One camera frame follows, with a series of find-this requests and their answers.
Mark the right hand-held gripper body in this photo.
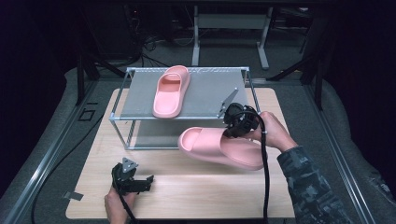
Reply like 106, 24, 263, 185
217, 87, 262, 139

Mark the pink foam slipper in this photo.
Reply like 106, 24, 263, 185
151, 64, 191, 119
177, 126, 266, 172

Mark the person's left hand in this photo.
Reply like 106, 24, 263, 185
104, 186, 137, 224

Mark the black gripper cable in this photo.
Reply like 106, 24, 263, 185
111, 178, 138, 224
242, 105, 271, 224

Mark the black metal stand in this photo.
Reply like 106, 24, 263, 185
76, 52, 126, 106
266, 52, 325, 110

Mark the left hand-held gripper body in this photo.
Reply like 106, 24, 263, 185
111, 157, 142, 197

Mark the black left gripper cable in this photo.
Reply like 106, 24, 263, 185
111, 178, 138, 224

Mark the grey tape piece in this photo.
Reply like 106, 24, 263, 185
63, 190, 85, 202

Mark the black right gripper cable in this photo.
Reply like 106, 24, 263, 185
242, 105, 271, 224

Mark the grey two-tier shoe rack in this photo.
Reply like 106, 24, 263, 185
108, 65, 264, 151

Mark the aluminium floor rail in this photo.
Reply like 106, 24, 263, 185
304, 83, 377, 224
0, 79, 98, 224

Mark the grey metal desk frame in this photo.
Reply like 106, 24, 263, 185
191, 5, 275, 70

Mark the person's right hand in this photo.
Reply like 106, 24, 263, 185
247, 110, 299, 154

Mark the tangle of black cables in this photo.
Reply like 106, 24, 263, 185
140, 33, 172, 68

